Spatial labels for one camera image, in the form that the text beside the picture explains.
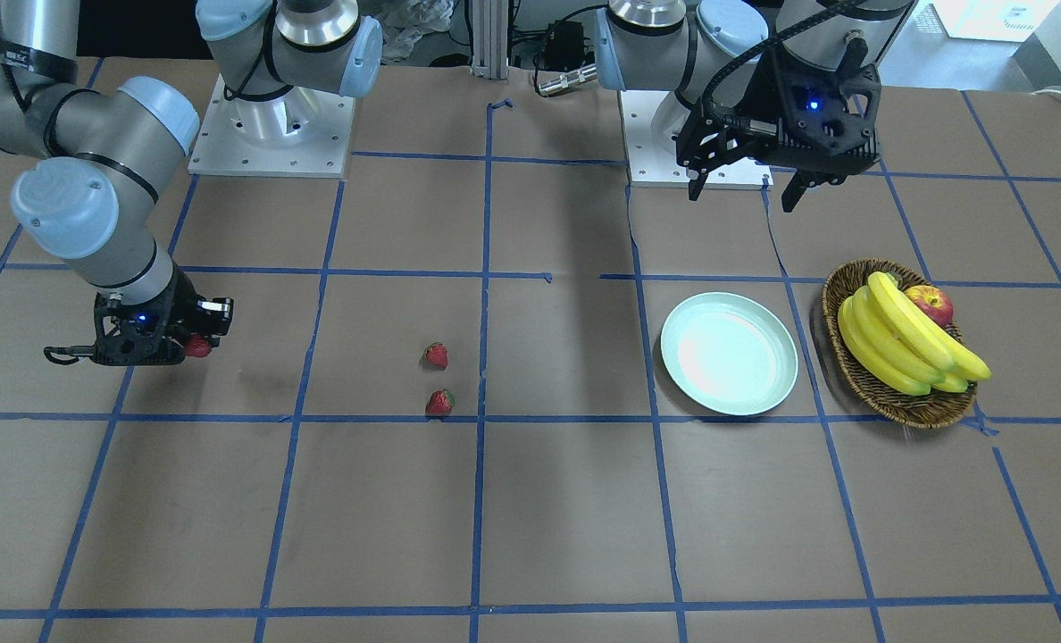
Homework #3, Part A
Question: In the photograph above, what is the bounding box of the wicker basket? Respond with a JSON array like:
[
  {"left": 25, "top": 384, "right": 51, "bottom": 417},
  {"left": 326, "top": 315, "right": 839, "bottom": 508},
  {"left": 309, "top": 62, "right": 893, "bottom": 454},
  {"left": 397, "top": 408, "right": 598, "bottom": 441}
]
[{"left": 808, "top": 257, "right": 979, "bottom": 429}]

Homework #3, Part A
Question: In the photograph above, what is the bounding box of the strawberry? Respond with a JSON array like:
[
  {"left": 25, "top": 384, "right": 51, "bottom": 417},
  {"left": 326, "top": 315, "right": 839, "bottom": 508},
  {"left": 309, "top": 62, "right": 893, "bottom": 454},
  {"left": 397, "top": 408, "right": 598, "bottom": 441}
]
[
  {"left": 422, "top": 341, "right": 449, "bottom": 371},
  {"left": 182, "top": 334, "right": 213, "bottom": 358},
  {"left": 424, "top": 389, "right": 456, "bottom": 418}
]

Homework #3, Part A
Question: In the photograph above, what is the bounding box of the light green plate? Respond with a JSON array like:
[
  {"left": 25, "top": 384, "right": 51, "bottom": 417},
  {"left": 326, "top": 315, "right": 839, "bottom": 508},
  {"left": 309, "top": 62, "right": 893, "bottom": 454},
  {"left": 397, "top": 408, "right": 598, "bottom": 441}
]
[{"left": 658, "top": 292, "right": 799, "bottom": 416}]

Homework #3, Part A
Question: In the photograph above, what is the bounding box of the black power adapter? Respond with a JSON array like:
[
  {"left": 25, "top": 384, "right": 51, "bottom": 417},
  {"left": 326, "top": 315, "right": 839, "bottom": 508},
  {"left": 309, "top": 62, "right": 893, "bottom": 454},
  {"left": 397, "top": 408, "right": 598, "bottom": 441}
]
[{"left": 539, "top": 20, "right": 585, "bottom": 71}]

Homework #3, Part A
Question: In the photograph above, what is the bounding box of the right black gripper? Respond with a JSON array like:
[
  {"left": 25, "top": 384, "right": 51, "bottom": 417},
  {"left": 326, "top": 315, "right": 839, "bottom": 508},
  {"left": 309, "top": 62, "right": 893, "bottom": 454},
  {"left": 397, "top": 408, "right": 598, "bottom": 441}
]
[{"left": 93, "top": 268, "right": 234, "bottom": 366}]

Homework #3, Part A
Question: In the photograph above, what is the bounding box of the yellow banana bunch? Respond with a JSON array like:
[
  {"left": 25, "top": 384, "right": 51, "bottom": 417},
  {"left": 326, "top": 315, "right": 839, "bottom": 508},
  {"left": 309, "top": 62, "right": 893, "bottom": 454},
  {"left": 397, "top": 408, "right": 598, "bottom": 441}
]
[{"left": 838, "top": 271, "right": 992, "bottom": 397}]

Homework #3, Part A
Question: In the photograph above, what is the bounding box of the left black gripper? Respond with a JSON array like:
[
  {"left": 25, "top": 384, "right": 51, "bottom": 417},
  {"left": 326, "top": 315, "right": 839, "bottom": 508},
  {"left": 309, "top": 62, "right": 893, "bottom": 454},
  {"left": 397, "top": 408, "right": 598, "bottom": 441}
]
[{"left": 676, "top": 40, "right": 881, "bottom": 213}]

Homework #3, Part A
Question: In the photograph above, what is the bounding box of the red apple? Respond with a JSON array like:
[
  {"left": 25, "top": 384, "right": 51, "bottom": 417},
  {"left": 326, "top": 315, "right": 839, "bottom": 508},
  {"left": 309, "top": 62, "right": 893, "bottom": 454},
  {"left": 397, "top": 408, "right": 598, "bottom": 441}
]
[{"left": 905, "top": 284, "right": 954, "bottom": 329}]

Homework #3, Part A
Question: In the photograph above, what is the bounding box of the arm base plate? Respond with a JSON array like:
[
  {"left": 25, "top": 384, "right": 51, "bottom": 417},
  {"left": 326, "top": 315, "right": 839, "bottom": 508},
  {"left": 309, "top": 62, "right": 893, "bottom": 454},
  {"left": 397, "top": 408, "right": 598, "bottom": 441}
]
[
  {"left": 188, "top": 79, "right": 356, "bottom": 180},
  {"left": 618, "top": 89, "right": 775, "bottom": 190}
]

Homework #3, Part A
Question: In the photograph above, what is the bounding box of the aluminium frame post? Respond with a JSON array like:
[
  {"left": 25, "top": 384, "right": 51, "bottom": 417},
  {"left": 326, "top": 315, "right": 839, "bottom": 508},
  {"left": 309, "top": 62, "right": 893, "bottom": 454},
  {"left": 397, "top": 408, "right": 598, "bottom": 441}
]
[{"left": 464, "top": 1, "right": 514, "bottom": 82}]

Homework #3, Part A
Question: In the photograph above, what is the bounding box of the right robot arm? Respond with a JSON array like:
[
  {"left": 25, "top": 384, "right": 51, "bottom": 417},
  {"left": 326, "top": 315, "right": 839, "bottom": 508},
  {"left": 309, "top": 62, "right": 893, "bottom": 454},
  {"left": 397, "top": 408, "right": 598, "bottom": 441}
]
[{"left": 0, "top": 1, "right": 383, "bottom": 366}]

